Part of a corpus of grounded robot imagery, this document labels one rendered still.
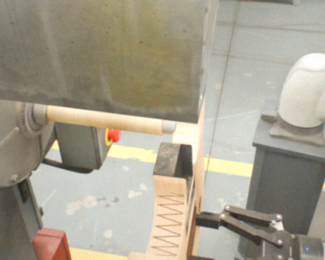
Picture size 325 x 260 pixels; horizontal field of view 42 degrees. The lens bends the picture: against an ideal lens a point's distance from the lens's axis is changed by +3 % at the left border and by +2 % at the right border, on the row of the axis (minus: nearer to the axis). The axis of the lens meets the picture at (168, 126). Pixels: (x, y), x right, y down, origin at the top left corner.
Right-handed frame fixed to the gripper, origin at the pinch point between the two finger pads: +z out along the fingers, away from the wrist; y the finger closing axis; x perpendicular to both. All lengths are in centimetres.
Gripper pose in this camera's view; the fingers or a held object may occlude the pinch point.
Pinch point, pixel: (193, 239)
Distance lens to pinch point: 73.5
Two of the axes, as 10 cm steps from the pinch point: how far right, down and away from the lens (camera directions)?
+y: 1.9, -7.4, 6.5
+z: -9.8, -1.2, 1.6
